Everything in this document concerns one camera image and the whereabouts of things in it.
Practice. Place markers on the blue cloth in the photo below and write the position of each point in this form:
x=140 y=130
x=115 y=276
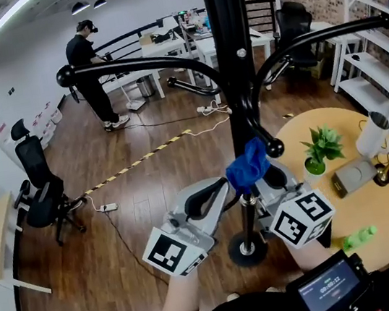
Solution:
x=246 y=168

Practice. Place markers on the black railing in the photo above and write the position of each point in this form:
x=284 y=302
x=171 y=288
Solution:
x=125 y=39

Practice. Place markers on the person's right forearm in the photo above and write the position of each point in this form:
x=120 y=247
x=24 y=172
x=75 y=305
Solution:
x=309 y=257

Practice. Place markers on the black screen device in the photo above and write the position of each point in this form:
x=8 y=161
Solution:
x=329 y=289

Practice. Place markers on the silver trash can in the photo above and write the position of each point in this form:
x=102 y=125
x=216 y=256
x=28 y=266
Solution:
x=146 y=86

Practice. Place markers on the green plastic bottle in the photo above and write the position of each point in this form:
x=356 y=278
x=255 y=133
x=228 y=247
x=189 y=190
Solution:
x=359 y=237

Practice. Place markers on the black pendant lamp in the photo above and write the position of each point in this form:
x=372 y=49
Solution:
x=99 y=3
x=80 y=7

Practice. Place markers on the grey square box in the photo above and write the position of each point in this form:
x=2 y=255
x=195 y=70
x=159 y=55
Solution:
x=353 y=175

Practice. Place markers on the black coat rack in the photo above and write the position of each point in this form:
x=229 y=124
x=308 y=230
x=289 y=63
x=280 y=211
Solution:
x=234 y=71

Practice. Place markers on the black wall socket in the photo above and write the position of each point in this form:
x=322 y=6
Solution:
x=11 y=91

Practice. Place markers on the black slatted chair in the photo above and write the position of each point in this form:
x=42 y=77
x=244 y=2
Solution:
x=262 y=16

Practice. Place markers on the long ceiling light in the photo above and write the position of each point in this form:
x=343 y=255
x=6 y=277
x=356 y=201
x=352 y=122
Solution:
x=8 y=17

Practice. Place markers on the green potted plant white pot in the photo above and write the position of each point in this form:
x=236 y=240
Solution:
x=321 y=147

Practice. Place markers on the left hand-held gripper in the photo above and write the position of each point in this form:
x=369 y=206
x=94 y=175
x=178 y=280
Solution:
x=179 y=243

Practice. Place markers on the black office chair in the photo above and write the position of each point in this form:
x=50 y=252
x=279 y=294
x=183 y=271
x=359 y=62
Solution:
x=40 y=190
x=293 y=29

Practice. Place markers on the light wooden desk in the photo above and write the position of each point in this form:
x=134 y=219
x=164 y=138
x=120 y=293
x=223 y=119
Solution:
x=0 y=233

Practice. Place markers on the group of water jugs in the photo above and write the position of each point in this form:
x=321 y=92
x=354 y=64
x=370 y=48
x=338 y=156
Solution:
x=47 y=125

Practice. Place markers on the person's left forearm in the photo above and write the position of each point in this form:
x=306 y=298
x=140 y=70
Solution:
x=179 y=300

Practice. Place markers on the white power strip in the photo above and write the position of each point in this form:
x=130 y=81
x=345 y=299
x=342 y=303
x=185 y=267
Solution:
x=108 y=207
x=205 y=109

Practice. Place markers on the white floor stand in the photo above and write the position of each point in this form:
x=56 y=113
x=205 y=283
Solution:
x=135 y=104

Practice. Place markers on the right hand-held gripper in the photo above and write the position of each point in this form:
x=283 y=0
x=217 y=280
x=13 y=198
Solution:
x=300 y=220

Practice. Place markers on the white shelf unit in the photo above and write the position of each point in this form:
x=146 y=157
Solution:
x=367 y=65

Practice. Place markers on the yellow black floor tape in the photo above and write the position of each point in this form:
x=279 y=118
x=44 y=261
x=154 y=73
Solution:
x=133 y=164

